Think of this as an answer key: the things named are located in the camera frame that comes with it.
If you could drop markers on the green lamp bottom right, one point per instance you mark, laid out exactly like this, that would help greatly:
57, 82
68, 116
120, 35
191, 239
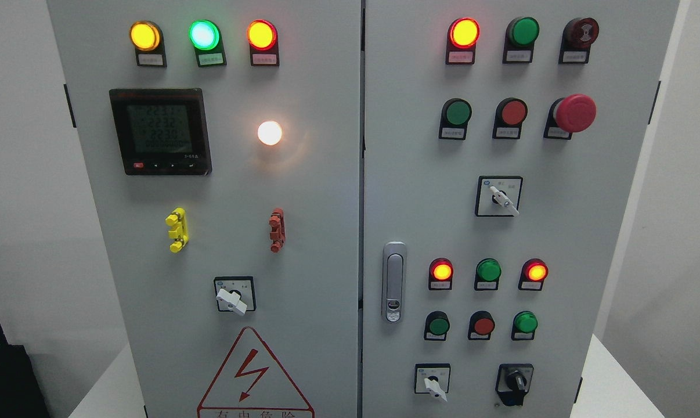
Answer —
524, 326

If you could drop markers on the red lamp lower right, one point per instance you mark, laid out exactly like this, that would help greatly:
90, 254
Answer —
533, 274

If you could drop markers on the dark red buzzer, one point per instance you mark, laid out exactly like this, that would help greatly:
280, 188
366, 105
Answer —
578, 36

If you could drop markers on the green indicator lamp top right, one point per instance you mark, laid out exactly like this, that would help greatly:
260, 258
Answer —
521, 35

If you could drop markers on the white lit indicator lamp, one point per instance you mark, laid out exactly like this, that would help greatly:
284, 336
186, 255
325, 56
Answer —
270, 133

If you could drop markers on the red push button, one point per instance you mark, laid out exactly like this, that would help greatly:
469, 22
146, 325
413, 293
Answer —
481, 326
509, 117

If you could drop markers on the white selector switch left door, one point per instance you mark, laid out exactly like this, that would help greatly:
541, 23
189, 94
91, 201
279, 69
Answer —
235, 294

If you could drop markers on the red lightning warning sticker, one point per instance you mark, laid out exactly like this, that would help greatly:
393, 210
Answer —
251, 382

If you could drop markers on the green lamp lower middle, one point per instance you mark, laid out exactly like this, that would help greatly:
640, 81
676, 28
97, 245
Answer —
487, 275

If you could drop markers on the white selector switch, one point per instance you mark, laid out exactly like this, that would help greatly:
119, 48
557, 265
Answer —
432, 379
498, 196

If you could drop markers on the red lamp lower left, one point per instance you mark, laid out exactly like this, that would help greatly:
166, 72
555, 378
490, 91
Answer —
440, 274

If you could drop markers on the red indicator lamp left door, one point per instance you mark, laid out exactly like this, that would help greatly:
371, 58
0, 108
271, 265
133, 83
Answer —
262, 37

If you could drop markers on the red indicator lamp top right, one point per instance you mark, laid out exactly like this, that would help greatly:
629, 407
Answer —
461, 41

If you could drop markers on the red push button lower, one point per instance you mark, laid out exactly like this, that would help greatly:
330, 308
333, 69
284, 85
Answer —
481, 326

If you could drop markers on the silver door handle lock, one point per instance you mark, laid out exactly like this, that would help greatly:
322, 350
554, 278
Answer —
393, 274

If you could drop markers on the black rotary knob switch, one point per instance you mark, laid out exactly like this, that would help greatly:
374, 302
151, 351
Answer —
513, 383

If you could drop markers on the grey electrical cabinet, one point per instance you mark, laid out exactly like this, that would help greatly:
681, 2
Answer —
359, 91

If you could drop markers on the green push button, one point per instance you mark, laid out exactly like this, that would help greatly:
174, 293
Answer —
455, 115
436, 326

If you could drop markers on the black digital power meter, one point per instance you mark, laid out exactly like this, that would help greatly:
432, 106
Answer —
161, 131

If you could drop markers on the black box with antenna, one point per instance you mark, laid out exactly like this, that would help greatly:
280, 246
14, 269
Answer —
20, 395

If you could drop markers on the white selector switch bottom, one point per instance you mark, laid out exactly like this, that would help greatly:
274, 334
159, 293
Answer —
432, 379

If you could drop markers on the white selector switch upper right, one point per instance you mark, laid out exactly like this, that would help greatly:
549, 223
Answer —
498, 196

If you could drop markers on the green push button lower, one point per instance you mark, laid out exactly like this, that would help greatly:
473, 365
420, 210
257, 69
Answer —
436, 326

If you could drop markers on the yellow terminal connector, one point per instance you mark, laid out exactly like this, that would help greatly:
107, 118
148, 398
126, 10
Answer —
178, 231

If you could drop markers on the yellow indicator lamp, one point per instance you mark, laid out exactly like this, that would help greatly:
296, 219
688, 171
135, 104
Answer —
148, 41

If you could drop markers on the green push button upper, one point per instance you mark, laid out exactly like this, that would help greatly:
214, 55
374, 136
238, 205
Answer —
455, 115

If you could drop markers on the lit green indicator lamp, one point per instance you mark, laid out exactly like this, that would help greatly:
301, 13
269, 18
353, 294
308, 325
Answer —
206, 39

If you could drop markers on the red emergency stop button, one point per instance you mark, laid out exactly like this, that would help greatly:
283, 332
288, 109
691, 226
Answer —
568, 115

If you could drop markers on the red push button upper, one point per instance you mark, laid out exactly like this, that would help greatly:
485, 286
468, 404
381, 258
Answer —
509, 117

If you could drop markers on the red terminal connector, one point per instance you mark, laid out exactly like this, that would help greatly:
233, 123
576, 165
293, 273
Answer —
277, 229

